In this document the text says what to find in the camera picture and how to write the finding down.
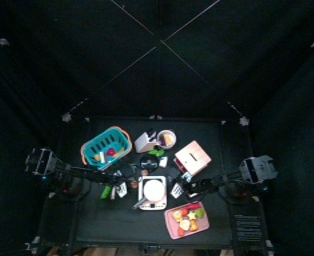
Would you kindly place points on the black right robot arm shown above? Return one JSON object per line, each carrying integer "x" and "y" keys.
{"x": 256, "y": 168}

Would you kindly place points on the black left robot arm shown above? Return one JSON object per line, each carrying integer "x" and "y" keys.
{"x": 73, "y": 170}

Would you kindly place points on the white toy fried egg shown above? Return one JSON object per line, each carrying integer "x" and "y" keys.
{"x": 184, "y": 225}

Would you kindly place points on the green toy cucumber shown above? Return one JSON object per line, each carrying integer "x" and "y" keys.
{"x": 105, "y": 192}

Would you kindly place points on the small brown toy food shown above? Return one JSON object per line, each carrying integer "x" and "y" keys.
{"x": 133, "y": 183}

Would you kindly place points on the red toy pepper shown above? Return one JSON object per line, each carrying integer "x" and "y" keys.
{"x": 192, "y": 206}

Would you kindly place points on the red toy tomato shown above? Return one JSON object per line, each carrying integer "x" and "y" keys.
{"x": 184, "y": 211}

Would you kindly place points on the green toy lettuce piece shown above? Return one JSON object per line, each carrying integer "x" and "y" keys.
{"x": 199, "y": 213}

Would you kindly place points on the yellow toy star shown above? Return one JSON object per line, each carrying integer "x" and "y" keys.
{"x": 191, "y": 215}

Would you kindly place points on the orange toy fruit slice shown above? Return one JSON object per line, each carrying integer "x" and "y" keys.
{"x": 177, "y": 215}

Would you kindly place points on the white toy carton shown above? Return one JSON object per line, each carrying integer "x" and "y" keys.
{"x": 101, "y": 157}

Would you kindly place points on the yellow toy food piece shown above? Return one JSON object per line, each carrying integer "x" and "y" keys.
{"x": 119, "y": 154}

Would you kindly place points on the magenta toy food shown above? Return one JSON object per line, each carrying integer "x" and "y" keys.
{"x": 111, "y": 152}

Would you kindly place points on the small white toy shaker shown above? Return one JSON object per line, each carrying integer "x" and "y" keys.
{"x": 163, "y": 162}

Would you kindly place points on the black round toy pan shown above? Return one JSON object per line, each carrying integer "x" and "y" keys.
{"x": 148, "y": 162}

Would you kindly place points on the pink wooden toy toaster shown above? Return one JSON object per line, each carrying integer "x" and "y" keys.
{"x": 192, "y": 156}

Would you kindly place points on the red toy strawberry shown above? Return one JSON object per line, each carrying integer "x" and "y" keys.
{"x": 180, "y": 231}

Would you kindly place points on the pink plastic tray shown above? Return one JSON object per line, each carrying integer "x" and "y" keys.
{"x": 172, "y": 233}

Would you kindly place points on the green toy vegetable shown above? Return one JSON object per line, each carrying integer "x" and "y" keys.
{"x": 156, "y": 152}

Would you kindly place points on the white toy knife block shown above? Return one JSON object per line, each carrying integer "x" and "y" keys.
{"x": 143, "y": 141}

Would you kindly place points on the purple toy food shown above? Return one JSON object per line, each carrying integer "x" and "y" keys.
{"x": 161, "y": 142}

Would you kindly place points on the yellow toy cheese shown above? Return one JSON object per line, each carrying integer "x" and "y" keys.
{"x": 168, "y": 139}

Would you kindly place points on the white printed table label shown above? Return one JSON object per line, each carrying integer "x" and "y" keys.
{"x": 244, "y": 228}

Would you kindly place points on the white bowl with pink rim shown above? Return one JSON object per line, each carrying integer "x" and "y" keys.
{"x": 159, "y": 135}

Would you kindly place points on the grey frame centre bracket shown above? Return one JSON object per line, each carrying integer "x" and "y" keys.
{"x": 155, "y": 117}

